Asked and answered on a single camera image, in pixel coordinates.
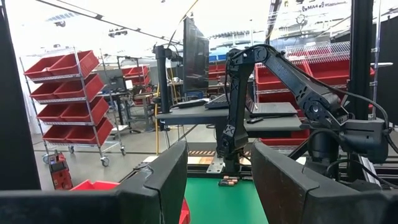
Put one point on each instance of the grey standing desk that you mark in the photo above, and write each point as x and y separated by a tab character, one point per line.
192	116

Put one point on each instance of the black copper battery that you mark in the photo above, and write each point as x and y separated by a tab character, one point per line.
226	183
230	180
230	177

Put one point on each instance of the red floor machine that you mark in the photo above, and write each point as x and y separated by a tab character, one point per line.
60	174

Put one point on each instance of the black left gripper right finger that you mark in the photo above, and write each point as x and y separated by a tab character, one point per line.
280	186

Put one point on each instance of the black monitor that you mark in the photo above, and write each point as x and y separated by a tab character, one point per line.
196	56

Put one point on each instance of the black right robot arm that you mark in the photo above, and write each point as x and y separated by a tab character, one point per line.
237	109

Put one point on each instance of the black partition panel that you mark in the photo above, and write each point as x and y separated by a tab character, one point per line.
15	109

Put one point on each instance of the black keyboard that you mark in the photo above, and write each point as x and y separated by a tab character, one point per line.
217	102

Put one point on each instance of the red shelf bin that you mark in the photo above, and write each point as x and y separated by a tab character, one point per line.
76	62
276	97
46	91
262	81
335	71
91	132
53	113
280	138
82	87
57	134
42	67
87	110

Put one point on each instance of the black remote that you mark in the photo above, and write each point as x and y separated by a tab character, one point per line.
255	120

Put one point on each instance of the black monitor pole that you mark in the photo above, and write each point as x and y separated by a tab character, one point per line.
161	77

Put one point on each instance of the black laptop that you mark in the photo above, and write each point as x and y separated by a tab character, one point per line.
273	109

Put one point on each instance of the red plastic bin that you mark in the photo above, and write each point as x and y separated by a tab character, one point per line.
93	186

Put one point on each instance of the silver mounting bracket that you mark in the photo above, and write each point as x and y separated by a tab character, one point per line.
215	165

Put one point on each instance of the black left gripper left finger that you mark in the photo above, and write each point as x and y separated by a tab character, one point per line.
168	186

